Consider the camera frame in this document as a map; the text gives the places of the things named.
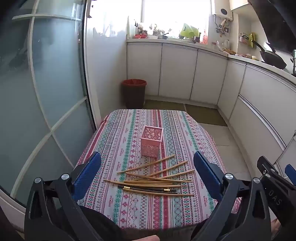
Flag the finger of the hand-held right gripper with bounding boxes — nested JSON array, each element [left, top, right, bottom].
[[285, 164, 296, 186], [257, 156, 279, 177]]

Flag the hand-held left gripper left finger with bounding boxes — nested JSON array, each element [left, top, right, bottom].
[[24, 152, 103, 241]]

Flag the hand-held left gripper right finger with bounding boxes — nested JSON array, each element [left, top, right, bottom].
[[192, 151, 272, 241]]

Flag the bunch of wooden chopsticks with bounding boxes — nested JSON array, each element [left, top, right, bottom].
[[103, 154, 195, 187]]

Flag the black chopstick with gold band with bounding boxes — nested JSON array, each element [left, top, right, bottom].
[[124, 186, 178, 194], [117, 185, 177, 193]]

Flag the pink perforated utensil basket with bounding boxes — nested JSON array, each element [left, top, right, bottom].
[[140, 125, 164, 158]]

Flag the striped patterned tablecloth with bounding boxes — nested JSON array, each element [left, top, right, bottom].
[[73, 108, 242, 230]]

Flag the olive floor mat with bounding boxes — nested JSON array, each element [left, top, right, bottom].
[[185, 104, 228, 127], [143, 100, 186, 112]]

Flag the brown trash bin red liner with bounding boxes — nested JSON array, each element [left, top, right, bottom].
[[122, 79, 147, 109]]

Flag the white kitchen cabinets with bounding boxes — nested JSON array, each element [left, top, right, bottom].
[[127, 42, 296, 176]]

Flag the frosted sliding glass door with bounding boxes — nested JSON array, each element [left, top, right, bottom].
[[0, 0, 97, 209]]

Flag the black frying pan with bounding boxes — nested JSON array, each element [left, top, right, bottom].
[[252, 40, 287, 70]]

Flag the white kitchen countertop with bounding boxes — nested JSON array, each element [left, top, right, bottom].
[[126, 38, 296, 80]]

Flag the clear glass jug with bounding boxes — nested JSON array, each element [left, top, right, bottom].
[[216, 40, 229, 51]]

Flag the water heater pipes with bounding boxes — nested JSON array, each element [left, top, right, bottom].
[[214, 15, 230, 37]]

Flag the dark range hood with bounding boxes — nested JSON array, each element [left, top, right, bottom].
[[247, 0, 296, 54]]

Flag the bright kitchen window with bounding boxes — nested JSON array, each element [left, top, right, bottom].
[[141, 0, 210, 44]]

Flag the wall rack with yellow packets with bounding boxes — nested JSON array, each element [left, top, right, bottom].
[[239, 32, 257, 48]]

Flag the white wall water heater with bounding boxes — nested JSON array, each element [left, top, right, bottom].
[[212, 0, 233, 21]]

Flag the white upper wall cabinet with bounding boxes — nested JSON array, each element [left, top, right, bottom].
[[230, 0, 249, 11]]

